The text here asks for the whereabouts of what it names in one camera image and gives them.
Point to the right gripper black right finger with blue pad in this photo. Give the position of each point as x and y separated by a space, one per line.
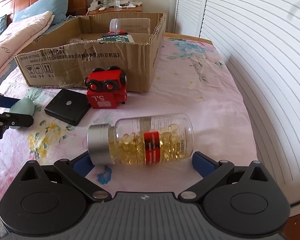
214 174

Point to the red card game box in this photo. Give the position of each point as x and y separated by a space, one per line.
68 106

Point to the wooden nightstand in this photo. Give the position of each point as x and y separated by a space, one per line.
113 9

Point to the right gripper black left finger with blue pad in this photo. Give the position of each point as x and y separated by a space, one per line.
73 173

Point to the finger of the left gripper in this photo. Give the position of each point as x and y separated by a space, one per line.
6 102
15 119

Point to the pink floral quilt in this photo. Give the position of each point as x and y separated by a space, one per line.
20 34

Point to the fish oil capsule bottle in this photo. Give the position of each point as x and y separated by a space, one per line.
146 140

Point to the black toy car red wheels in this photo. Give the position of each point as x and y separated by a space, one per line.
115 33

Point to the medical cotton swab jar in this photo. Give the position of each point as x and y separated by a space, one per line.
117 38

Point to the floral pink tablecloth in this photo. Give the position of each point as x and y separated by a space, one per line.
190 78

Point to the blue pillow right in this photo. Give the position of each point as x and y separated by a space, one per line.
59 9

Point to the light blue earbuds case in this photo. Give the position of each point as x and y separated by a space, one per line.
23 106

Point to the red toy train car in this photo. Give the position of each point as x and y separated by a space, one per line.
106 89

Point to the white power strip charger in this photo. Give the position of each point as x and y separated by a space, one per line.
94 5

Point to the clear empty plastic jar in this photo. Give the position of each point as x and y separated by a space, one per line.
130 25

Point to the brown cardboard box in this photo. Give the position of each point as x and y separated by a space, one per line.
64 57

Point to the clear spray bottle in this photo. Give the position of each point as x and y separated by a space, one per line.
116 3

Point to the white louvered wardrobe doors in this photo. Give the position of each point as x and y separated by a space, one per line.
259 41

